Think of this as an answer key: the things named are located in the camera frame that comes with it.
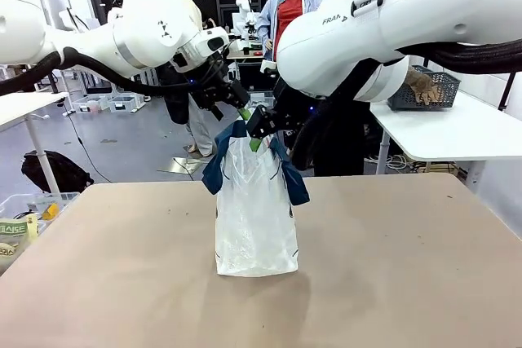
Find white side table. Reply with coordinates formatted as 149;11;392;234
0;90;71;195
369;90;522;176

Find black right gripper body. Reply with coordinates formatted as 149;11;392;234
271;81;309;131

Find person in red shirt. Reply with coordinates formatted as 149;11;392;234
256;0;327;64

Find brown paper in basket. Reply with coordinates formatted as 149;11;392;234
405;67;442;105

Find black floor cable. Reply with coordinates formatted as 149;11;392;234
63;111;112;184

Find green cream snack package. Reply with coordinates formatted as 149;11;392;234
0;214;40;248

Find white floor cable bundle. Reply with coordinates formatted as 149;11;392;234
362;152;421;173

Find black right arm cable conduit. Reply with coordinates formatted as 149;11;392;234
290;37;522;170

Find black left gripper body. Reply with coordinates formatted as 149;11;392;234
189;72;237;111

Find black backpack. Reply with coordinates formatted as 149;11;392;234
20;150;95;195

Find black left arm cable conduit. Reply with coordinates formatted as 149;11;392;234
0;46;193;99

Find person in beige coat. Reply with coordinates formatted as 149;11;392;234
148;0;218;158

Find grey mesh basket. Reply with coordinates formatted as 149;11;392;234
386;64;462;112

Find clear plastic bin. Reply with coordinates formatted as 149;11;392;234
0;191;81;223

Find person in black clothes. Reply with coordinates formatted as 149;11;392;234
312;0;403;178

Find translucent shopping bag blue handles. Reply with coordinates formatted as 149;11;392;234
201;118;311;278

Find clear floor storage bin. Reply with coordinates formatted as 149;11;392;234
70;94;112;114
107;95;147;114

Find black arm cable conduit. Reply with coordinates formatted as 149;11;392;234
0;46;193;99
290;37;522;170

